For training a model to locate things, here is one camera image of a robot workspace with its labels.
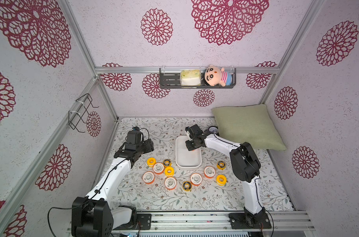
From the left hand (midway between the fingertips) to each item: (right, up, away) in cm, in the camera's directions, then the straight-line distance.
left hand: (148, 144), depth 85 cm
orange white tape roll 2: (-1, -20, +3) cm, 20 cm away
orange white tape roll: (+5, -15, +7) cm, 17 cm away
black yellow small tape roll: (+10, -12, +10) cm, 19 cm away
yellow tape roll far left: (0, -13, +7) cm, 15 cm away
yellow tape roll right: (+43, -21, +3) cm, 48 cm away
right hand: (+24, 0, +14) cm, 27 cm away
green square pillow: (+65, +13, +11) cm, 67 cm away
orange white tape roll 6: (+27, -4, +5) cm, 27 cm away
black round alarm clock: (+44, +9, +25) cm, 51 cm away
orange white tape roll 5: (+37, -17, +5) cm, 41 cm away
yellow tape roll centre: (+12, -17, +5) cm, 21 cm away
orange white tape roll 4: (+28, -21, +3) cm, 35 cm away
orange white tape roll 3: (+13, -23, +2) cm, 26 cm away
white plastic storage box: (+22, -10, +11) cm, 26 cm away
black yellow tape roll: (+22, -24, 0) cm, 33 cm away
